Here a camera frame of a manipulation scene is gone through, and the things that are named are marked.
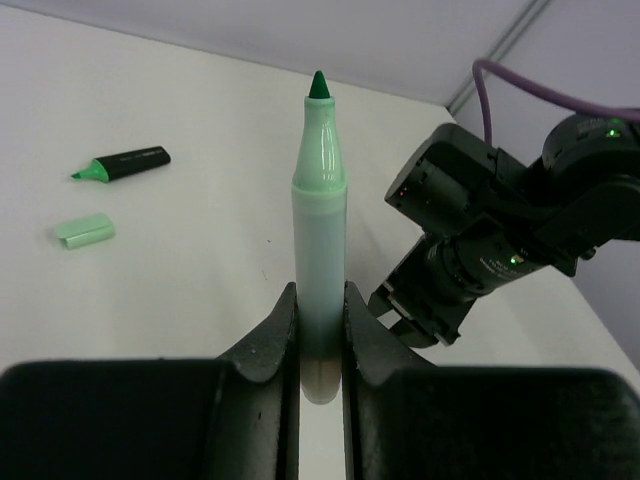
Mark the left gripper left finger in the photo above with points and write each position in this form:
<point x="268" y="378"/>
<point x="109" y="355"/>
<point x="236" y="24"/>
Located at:
<point x="257" y="399"/>

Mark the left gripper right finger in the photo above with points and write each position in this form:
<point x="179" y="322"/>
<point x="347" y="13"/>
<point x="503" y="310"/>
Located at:
<point x="380" y="440"/>

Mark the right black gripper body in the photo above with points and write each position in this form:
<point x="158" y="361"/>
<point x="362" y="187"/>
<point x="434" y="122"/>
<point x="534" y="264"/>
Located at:
<point x="464" y="252"/>

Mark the pale green marker pen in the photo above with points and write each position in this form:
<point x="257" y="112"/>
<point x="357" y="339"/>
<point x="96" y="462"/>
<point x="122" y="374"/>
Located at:
<point x="319" y="191"/>

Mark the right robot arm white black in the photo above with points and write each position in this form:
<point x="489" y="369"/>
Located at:
<point x="582" y="192"/>

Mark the black green highlighter pen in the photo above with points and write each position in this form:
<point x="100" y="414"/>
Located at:
<point x="109" y="168"/>

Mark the right aluminium frame post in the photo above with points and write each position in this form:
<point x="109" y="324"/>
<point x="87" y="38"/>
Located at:
<point x="504" y="43"/>

